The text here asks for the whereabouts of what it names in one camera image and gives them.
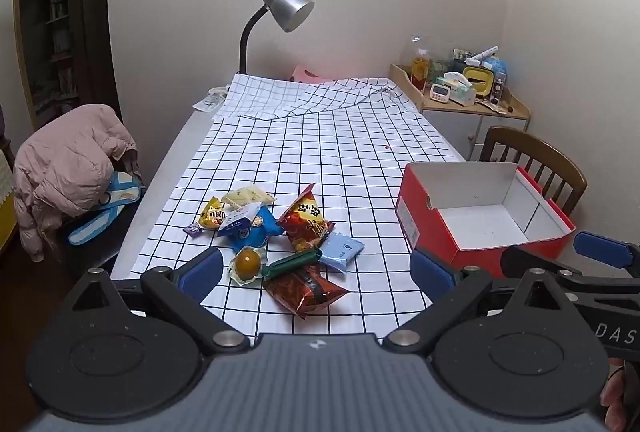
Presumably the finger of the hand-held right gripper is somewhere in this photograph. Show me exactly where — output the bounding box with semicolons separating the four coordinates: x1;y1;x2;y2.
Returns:
572;231;640;275
500;243;640;308

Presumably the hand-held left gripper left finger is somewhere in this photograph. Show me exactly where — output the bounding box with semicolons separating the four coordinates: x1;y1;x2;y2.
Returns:
72;248;251;355

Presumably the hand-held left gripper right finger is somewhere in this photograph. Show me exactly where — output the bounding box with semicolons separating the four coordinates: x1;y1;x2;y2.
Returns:
382;248;581;355

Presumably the braised egg packet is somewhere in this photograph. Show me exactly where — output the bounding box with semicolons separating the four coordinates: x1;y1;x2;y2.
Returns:
229;246;266;287

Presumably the red cardboard box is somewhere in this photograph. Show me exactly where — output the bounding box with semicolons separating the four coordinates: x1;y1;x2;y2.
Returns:
395;161;577;278

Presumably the yellow candy packet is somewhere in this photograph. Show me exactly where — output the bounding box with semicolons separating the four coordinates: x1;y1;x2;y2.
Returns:
198;197;231;230

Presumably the green snack packet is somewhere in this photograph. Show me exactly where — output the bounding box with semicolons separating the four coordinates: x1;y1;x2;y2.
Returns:
263;249;323;279

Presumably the light blue packet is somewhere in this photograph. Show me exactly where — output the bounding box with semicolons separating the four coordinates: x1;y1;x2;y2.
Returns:
318;232;365;273

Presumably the dark red snack bag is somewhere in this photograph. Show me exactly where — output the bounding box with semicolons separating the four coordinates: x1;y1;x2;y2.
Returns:
263;264;350;319

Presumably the red yellow snack bag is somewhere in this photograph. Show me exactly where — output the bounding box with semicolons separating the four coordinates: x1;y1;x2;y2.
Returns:
276;183;336;254

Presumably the person's right hand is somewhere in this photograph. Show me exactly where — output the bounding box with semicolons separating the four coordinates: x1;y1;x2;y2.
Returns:
599;356;640;432

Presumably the white blue snack packet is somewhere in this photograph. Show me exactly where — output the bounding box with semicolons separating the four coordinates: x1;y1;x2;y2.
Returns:
216;203;263;238

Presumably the cream snack packet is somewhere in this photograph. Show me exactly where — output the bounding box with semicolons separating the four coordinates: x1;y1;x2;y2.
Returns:
221;184;277;209

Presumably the blue white padded cloth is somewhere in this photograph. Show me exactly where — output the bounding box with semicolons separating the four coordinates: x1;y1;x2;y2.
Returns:
67;171;146;247

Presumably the brown wooden chair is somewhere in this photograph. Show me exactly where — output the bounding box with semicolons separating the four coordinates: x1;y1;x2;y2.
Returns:
480;126;588;218

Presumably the wooden corner cabinet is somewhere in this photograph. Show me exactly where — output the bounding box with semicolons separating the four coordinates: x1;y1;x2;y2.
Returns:
390;63;531;160

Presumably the white black checkered tablecloth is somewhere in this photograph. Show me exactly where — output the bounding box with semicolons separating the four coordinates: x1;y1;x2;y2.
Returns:
110;73;468;338

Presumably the pink puffer jacket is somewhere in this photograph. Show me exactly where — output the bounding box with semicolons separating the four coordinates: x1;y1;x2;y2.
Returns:
12;104;138;263

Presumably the pale green tissue box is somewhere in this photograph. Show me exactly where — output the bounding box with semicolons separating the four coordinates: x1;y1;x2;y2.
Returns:
442;72;477;107

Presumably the yellow retro radio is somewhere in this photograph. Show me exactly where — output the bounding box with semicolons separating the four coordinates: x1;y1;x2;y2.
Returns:
462;66;496;99

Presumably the light blue pouch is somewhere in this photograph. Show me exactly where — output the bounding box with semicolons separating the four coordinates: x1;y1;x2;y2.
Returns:
487;57;508;85

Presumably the orange drink bottle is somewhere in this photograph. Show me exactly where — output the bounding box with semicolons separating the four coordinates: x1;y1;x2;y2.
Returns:
411;48;431;93

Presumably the white tube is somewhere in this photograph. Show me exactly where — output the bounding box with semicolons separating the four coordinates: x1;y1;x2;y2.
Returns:
465;46;499;65

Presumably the pink object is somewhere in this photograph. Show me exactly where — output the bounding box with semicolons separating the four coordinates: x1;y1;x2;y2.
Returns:
291;65;336;83

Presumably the silver gooseneck desk lamp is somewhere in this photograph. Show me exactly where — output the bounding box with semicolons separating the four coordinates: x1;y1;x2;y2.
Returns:
239;0;315;75

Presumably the dark wooden bookshelf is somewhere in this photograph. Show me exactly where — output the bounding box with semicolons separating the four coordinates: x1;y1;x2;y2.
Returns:
15;0;111;128

